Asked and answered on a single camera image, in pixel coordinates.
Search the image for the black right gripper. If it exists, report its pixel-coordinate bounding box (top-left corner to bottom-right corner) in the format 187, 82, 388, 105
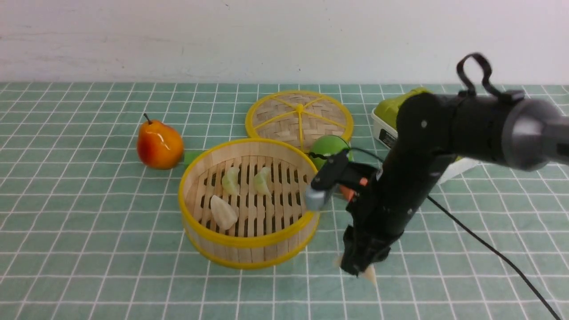
340, 151, 445, 277

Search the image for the white dumpling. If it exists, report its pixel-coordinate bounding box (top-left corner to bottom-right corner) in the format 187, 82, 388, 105
333, 256, 378, 288
210, 195, 238, 231

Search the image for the pale green dumpling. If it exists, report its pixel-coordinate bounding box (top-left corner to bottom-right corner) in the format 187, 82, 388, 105
253, 167, 272, 195
221, 167, 240, 196

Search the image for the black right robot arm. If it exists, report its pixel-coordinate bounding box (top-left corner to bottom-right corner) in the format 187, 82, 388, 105
340, 93, 568, 275

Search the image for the bamboo steamer tray yellow rim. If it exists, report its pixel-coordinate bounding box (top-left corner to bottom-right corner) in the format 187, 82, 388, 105
177, 138, 321, 269

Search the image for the woven bamboo steamer lid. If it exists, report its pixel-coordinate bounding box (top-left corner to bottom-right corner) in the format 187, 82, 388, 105
244, 90, 354, 152

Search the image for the green block behind steamer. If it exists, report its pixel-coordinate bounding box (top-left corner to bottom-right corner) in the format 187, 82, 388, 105
183, 150, 204, 167

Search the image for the orange foam cube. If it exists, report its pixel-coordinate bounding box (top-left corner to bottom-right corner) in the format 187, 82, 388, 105
339, 177, 367, 202

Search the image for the green toy watermelon ball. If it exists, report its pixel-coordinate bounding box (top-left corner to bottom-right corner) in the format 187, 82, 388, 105
307, 135, 350, 170

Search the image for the green lid white lunch box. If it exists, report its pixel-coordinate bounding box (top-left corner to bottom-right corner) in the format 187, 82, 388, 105
370, 87, 478, 184

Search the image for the red yellow toy pear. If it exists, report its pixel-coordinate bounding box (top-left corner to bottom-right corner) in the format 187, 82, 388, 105
136, 113, 184, 170

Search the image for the green checkered tablecloth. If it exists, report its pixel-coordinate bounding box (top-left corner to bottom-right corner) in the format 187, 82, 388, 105
0, 82, 552, 320

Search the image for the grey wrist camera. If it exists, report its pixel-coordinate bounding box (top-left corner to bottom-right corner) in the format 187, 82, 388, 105
305, 147, 383, 215

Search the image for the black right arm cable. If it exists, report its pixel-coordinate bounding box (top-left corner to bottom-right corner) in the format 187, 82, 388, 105
427, 52, 564, 320

